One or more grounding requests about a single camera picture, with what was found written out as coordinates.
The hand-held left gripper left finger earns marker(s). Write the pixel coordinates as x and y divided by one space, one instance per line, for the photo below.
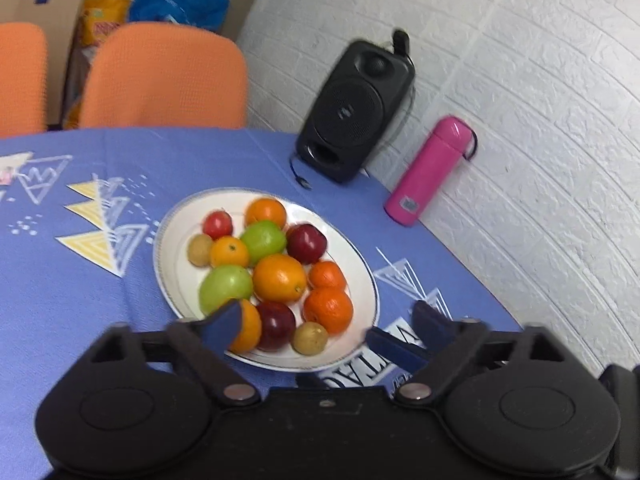
225 322

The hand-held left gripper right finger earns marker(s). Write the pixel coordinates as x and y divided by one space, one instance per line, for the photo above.
397 349

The green apple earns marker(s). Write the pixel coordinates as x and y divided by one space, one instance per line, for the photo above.
224 287
262 242

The red apple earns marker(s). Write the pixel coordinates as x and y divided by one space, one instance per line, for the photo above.
275 326
306 243

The small yellowish brown fruit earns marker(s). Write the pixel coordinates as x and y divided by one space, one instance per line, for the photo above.
200 250
310 338

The dark orange tangerine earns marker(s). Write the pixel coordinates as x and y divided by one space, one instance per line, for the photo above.
328 311
326 275

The white plate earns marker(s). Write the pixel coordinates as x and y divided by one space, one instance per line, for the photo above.
175 240

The small red fruit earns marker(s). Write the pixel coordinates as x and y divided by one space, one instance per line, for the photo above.
217 225

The blue patterned tablecloth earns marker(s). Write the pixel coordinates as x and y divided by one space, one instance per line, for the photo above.
75 285

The pink bottle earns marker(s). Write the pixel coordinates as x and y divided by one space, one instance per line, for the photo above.
430 170

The black speaker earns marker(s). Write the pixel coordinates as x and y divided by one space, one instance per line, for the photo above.
350 110

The orange chair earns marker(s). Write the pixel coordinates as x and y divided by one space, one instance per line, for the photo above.
165 75
20 80

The small black device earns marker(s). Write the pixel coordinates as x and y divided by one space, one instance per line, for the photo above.
400 42

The blue bag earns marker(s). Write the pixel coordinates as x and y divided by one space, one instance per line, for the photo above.
180 2

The yellow packet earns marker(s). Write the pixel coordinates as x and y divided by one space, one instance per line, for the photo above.
100 20

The brown paper bag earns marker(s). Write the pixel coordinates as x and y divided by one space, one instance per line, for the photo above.
60 5

